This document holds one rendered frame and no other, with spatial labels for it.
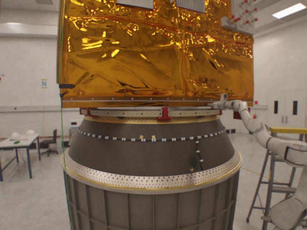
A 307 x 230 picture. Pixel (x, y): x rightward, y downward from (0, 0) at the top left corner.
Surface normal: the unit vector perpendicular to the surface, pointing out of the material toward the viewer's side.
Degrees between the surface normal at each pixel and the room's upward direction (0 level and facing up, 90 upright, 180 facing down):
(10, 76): 90
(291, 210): 92
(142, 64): 88
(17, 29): 90
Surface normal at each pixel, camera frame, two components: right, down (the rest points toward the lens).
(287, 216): -0.88, 0.07
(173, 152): 0.16, -0.40
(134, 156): -0.10, -0.40
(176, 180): 0.12, -0.68
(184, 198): 0.25, 0.07
